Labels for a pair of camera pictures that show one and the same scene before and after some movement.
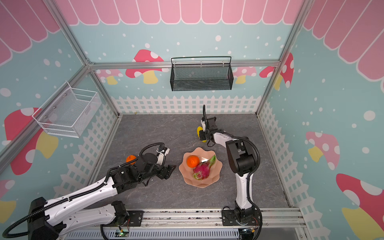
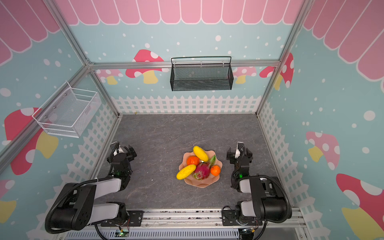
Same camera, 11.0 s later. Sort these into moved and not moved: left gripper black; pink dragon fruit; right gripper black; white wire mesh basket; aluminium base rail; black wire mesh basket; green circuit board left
Moved: left gripper black; right gripper black
Not moved: pink dragon fruit; white wire mesh basket; aluminium base rail; black wire mesh basket; green circuit board left
